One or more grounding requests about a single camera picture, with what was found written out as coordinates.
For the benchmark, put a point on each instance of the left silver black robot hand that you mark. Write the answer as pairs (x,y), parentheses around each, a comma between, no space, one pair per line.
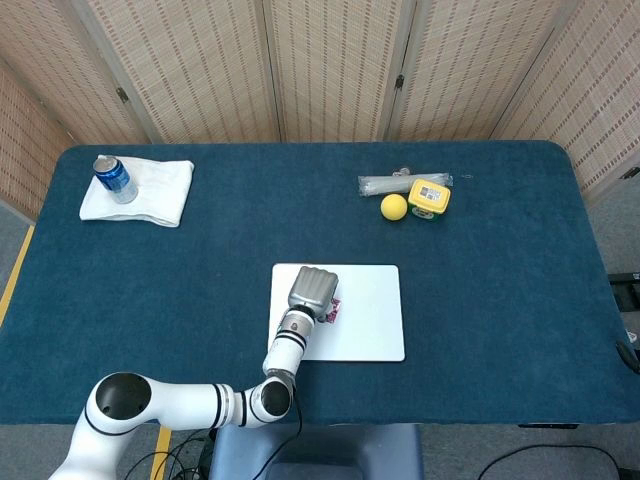
(312,290)

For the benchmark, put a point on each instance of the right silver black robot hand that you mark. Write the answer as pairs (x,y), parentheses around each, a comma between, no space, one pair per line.
(629,357)

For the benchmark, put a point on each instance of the pink patterned card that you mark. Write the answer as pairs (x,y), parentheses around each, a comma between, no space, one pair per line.
(335,311)

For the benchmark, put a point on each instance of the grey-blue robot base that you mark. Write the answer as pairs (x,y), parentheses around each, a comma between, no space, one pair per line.
(350,450)

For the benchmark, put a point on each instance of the white rectangular board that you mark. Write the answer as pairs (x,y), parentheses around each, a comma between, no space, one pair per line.
(370,320)

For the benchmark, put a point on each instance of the dark blue tablecloth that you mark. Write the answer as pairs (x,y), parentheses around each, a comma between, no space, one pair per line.
(300,210)

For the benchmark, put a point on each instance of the yellow foam ball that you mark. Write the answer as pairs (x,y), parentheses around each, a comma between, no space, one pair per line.
(394,207)

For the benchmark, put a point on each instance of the clear plastic straw packet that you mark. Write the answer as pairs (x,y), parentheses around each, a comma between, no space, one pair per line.
(382,184)

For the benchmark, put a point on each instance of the green tub with yellow lid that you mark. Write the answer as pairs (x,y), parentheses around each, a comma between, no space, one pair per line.
(427,197)

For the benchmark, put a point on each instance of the small clear plastic piece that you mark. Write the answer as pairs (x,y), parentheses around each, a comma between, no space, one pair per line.
(401,172)

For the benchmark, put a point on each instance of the white folded towel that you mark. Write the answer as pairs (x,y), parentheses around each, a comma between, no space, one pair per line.
(160,190)

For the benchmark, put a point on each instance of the metal screen hinge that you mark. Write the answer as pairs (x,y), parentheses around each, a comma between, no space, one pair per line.
(121,94)
(631,173)
(399,82)

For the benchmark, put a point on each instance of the woven bamboo folding screen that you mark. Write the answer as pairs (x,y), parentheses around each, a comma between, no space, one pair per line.
(325,65)

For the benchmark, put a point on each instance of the blue soda can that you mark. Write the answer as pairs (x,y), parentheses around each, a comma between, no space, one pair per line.
(115,177)

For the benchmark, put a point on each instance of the black equipment frame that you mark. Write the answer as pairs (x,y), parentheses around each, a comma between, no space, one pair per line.
(625,292)

